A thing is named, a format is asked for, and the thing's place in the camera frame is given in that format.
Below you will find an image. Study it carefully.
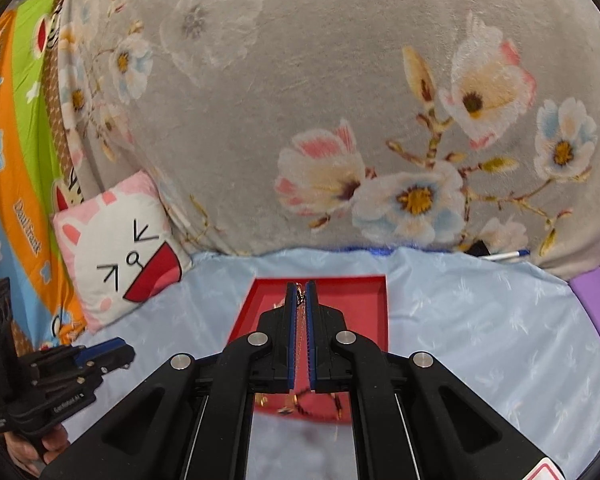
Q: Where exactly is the colourful cartoon bedsheet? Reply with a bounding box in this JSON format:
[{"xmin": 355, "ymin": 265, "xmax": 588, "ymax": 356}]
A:
[{"xmin": 0, "ymin": 0, "xmax": 88, "ymax": 411}]

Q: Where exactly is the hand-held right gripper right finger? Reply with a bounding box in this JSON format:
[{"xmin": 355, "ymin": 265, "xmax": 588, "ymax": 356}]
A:
[{"xmin": 306, "ymin": 281, "xmax": 567, "ymax": 480}]

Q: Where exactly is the white pink cat pillow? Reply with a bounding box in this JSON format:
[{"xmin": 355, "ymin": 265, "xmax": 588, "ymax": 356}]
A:
[{"xmin": 52, "ymin": 170, "xmax": 193, "ymax": 333}]

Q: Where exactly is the person's left hand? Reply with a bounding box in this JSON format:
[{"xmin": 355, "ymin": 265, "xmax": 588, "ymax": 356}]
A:
[{"xmin": 2, "ymin": 419, "xmax": 71, "ymax": 478}]

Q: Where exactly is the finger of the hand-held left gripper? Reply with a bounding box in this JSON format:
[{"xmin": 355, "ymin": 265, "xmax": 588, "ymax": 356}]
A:
[
  {"xmin": 75, "ymin": 337, "xmax": 128, "ymax": 363},
  {"xmin": 97, "ymin": 349, "xmax": 137, "ymax": 375}
]

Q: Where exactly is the white blue pen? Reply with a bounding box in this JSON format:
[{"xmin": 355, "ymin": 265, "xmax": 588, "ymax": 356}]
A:
[{"xmin": 480, "ymin": 249, "xmax": 531, "ymax": 262}]

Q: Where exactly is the grey floral blanket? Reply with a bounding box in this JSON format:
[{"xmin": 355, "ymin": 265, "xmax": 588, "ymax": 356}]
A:
[{"xmin": 55, "ymin": 0, "xmax": 600, "ymax": 281}]

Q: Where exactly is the light blue bedsheet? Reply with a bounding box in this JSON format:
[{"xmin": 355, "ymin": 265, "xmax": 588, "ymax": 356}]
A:
[{"xmin": 60, "ymin": 246, "xmax": 600, "ymax": 480}]

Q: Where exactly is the red cardboard box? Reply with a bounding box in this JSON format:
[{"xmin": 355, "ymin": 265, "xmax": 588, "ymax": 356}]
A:
[{"xmin": 227, "ymin": 274, "xmax": 391, "ymax": 426}]

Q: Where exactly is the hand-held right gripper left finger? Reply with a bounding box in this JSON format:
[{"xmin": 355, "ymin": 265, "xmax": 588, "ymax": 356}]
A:
[{"xmin": 44, "ymin": 281, "xmax": 301, "ymax": 480}]

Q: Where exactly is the blue cloth strip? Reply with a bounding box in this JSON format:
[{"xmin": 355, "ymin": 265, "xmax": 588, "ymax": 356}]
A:
[{"xmin": 337, "ymin": 245, "xmax": 396, "ymax": 255}]

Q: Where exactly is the thin gold chain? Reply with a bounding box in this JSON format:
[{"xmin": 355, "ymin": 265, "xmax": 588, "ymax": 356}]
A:
[{"xmin": 279, "ymin": 282, "xmax": 342, "ymax": 418}]

